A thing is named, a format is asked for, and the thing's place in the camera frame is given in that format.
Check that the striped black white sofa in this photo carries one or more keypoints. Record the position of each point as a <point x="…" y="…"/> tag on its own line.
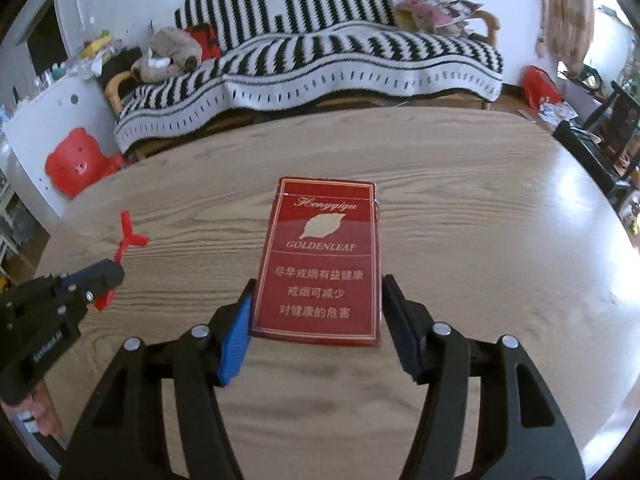
<point x="325" y="60"/>

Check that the patterned curtain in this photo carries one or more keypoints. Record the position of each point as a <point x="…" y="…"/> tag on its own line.
<point x="570" y="10"/>

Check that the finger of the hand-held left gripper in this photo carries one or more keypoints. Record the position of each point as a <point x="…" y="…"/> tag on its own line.
<point x="107" y="272"/>
<point x="89" y="301"/>

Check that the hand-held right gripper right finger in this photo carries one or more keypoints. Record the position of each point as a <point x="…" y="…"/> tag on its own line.
<point x="402" y="340"/>

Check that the scattered papers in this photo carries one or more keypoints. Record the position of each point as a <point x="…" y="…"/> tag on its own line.
<point x="555" y="110"/>

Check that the person's left hand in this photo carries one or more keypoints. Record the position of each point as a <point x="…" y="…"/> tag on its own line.
<point x="49" y="420"/>

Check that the white cabinet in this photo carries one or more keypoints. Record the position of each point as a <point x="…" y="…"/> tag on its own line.
<point x="35" y="125"/>

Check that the yellow toy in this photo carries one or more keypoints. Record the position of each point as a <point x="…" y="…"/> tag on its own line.
<point x="95" y="45"/>

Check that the red bear cushion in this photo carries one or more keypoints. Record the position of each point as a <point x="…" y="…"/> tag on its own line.
<point x="75" y="160"/>

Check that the black wooden chair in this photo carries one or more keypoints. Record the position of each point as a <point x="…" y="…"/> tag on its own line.
<point x="582" y="147"/>

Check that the red plastic bag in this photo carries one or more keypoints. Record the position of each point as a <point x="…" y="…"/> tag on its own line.
<point x="540" y="85"/>

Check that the red cigarette box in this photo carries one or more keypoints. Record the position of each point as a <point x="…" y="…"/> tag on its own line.
<point x="320" y="260"/>

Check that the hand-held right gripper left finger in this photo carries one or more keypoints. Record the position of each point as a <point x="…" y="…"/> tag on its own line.
<point x="235" y="345"/>

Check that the brown teddy bear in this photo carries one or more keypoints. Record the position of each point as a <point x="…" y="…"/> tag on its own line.
<point x="170" y="50"/>

